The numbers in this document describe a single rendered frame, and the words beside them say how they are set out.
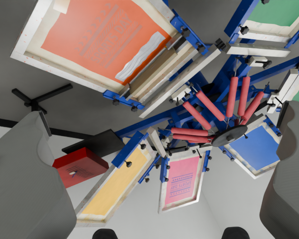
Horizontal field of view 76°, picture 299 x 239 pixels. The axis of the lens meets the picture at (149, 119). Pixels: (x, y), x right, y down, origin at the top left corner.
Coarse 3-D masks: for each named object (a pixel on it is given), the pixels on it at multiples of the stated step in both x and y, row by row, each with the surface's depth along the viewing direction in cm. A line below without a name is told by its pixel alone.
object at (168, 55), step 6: (162, 54) 105; (168, 54) 102; (174, 54) 100; (156, 60) 107; (162, 60) 104; (168, 60) 103; (150, 66) 109; (156, 66) 106; (162, 66) 105; (144, 72) 112; (150, 72) 108; (156, 72) 107; (138, 78) 114; (144, 78) 111; (150, 78) 109; (132, 84) 117; (138, 84) 113; (144, 84) 112; (132, 90) 115; (138, 90) 114
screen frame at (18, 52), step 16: (48, 0) 70; (160, 0) 83; (32, 16) 72; (32, 32) 77; (16, 48) 80; (192, 48) 113; (32, 64) 88; (48, 64) 91; (176, 64) 119; (80, 80) 103; (160, 80) 124; (144, 96) 132
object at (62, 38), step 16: (64, 16) 79; (48, 32) 82; (64, 32) 84; (80, 32) 86; (48, 48) 88; (64, 48) 90; (80, 64) 100; (96, 64) 103; (112, 64) 106; (144, 64) 114; (128, 80) 120
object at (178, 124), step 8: (224, 72) 146; (232, 72) 142; (224, 80) 145; (240, 80) 145; (192, 88) 142; (200, 88) 146; (224, 88) 152; (240, 88) 173; (248, 96) 168; (192, 104) 149; (200, 104) 159; (224, 104) 172; (200, 112) 170; (168, 120) 171; (176, 120) 165; (184, 120) 173; (192, 128) 194; (200, 128) 197
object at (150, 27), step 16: (80, 0) 76; (96, 0) 78; (112, 0) 80; (128, 0) 82; (80, 16) 81; (144, 16) 90; (144, 32) 96; (160, 32) 99; (128, 48) 101; (160, 48) 108
